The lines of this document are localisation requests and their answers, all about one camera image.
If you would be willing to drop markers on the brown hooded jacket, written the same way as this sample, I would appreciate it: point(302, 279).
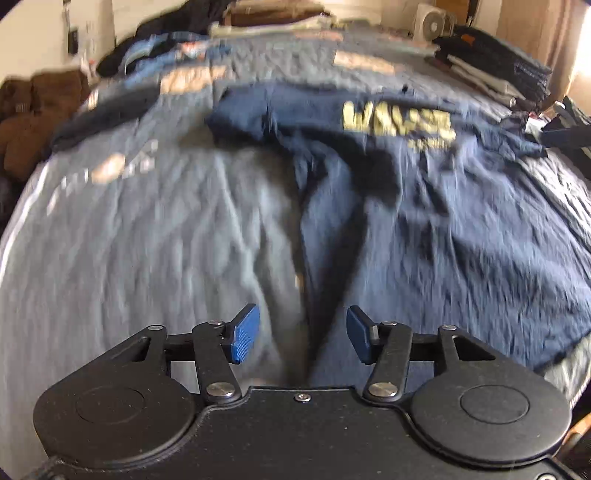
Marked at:
point(37, 120)

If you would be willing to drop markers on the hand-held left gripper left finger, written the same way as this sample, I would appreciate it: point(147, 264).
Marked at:
point(244, 332)

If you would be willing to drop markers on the folded black pants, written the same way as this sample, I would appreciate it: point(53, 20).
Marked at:
point(106, 115)

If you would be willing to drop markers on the white box fan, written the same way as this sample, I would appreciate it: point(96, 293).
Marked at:
point(431, 23)

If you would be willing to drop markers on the navy t-shirt with yellow print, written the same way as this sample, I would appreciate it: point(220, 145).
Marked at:
point(438, 240)

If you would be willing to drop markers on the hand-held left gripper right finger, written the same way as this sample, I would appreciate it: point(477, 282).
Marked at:
point(358, 332)

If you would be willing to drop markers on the light blue printed garment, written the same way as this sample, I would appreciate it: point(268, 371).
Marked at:
point(157, 50)

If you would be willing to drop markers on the stack of folded dark clothes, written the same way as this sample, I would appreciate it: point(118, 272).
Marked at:
point(498, 60)

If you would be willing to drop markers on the black hairbrush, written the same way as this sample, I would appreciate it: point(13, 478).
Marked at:
point(72, 41)

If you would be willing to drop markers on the black jacket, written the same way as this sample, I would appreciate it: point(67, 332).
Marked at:
point(113, 62)

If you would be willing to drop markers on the stack of folded brown clothes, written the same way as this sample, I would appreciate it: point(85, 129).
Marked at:
point(272, 16)

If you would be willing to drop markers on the beige curtain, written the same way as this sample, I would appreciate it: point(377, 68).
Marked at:
point(531, 27)

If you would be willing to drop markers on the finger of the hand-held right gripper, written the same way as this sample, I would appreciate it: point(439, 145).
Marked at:
point(568, 138)

